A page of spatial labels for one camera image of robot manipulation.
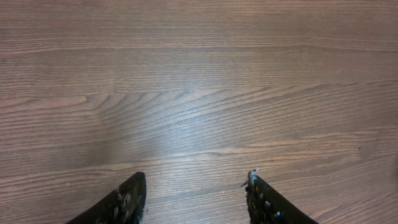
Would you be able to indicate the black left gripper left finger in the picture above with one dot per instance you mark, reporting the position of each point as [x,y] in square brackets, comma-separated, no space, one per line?
[124,205]

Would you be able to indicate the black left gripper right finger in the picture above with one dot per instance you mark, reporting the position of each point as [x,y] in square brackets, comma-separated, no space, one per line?
[268,206]

